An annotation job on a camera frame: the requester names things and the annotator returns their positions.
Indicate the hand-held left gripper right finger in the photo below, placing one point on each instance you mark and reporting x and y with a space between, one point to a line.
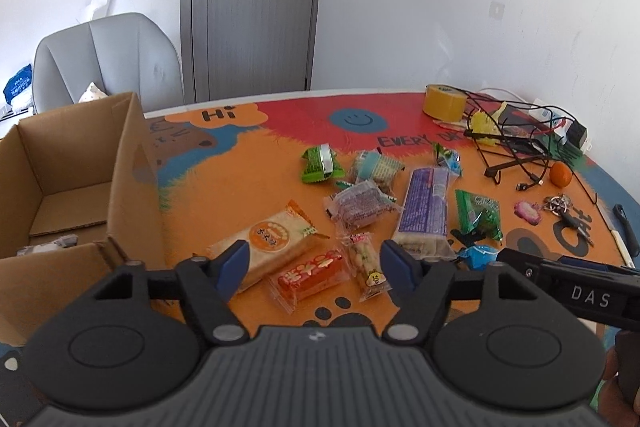
395 260

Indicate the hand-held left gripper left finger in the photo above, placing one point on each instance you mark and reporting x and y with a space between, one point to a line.
235 261

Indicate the orange white rice cracker packet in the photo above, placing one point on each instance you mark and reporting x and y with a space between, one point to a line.
272 239

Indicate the long purple biscuit packet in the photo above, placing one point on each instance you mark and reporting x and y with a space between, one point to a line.
425 212

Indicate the clear packet dark snacks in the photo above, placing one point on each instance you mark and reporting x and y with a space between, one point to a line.
362 204

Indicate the green snack packet white band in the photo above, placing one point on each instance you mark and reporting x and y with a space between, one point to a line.
317 164

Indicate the brown cardboard box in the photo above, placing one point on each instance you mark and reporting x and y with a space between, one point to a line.
135 167

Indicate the small clear peanut packet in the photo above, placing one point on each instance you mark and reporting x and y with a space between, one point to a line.
365 264

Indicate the red orange snack packet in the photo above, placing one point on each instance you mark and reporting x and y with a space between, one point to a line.
307 277

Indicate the blue wrapped candy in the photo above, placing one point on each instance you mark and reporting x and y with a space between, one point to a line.
477 256

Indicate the bunch of keys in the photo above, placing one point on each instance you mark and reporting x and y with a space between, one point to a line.
562 207

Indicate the teal green snack packet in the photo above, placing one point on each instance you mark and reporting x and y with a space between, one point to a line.
375 167

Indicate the green leafy snack packet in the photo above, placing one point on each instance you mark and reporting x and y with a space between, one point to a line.
480 214

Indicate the colourful printed table mat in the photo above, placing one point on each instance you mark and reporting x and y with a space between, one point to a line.
280 157

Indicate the small green blue candy packet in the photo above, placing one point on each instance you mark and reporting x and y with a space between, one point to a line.
449 159

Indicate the orange mandarin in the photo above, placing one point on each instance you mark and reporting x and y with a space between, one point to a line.
561 173

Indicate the black power adapter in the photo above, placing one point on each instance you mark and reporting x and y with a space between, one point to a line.
577 134

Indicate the yellow plastic toy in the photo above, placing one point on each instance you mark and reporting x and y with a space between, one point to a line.
484 124

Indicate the yellow tape roll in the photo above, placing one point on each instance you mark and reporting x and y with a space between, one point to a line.
442 103

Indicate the grey packet in box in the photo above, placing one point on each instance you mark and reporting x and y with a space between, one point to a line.
50 246

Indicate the white power strip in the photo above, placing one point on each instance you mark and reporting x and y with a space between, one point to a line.
545 112

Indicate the white dotted pillow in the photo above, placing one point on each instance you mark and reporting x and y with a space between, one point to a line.
94 93

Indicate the grey upholstered chair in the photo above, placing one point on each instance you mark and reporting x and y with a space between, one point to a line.
125 57

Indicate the grey door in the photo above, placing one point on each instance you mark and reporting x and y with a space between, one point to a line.
255 7

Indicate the blue plastic bag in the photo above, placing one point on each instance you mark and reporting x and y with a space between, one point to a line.
19 82

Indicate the white wall socket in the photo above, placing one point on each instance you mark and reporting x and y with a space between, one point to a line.
498 10

